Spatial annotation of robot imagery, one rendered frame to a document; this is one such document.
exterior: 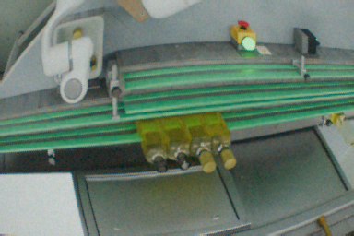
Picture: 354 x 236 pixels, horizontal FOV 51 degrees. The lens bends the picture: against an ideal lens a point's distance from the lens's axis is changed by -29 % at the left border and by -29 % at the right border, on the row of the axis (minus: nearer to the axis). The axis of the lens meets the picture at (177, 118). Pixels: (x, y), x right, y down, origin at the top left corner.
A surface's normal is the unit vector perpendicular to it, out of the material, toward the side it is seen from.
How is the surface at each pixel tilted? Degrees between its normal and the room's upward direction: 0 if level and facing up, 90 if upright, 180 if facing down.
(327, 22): 0
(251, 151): 89
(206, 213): 90
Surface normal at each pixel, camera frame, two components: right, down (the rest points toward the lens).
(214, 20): 0.22, 0.55
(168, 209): 0.01, -0.83
